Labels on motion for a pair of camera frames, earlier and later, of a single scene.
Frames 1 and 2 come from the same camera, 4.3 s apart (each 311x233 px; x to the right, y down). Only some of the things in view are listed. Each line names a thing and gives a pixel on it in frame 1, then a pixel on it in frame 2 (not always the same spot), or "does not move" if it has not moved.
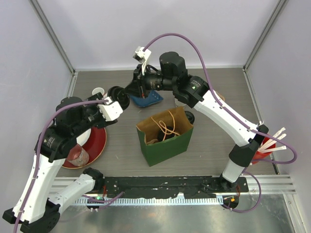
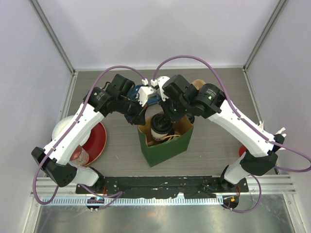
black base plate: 170,187 does not move
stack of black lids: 190,116 does not move
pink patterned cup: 77,156 does not move
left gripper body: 93,117 to 131,109
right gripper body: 153,81 to 175,110
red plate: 95,146 does not move
